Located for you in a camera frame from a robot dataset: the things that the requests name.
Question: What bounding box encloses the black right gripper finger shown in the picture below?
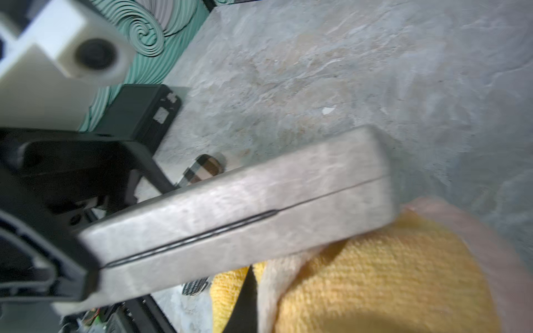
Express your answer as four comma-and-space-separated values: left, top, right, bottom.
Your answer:
223, 266, 258, 333

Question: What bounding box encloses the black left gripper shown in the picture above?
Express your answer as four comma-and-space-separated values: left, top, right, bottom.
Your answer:
1, 128, 176, 302

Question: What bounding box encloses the yellow pink microfiber cloth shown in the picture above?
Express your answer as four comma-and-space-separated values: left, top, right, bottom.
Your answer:
210, 198, 532, 332

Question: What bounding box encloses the black flat box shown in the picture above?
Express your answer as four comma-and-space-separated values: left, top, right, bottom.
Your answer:
93, 85, 182, 154

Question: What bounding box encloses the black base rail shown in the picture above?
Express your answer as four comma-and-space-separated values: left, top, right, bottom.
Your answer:
62, 293, 178, 333

